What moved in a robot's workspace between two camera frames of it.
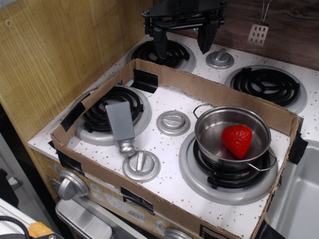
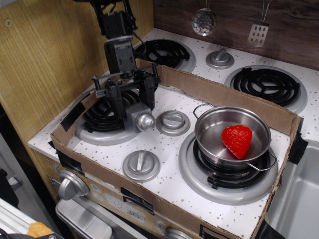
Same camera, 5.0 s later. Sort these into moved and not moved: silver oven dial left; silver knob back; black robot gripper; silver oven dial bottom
Moved: black robot gripper
Not moved: silver oven dial bottom; silver knob back; silver oven dial left
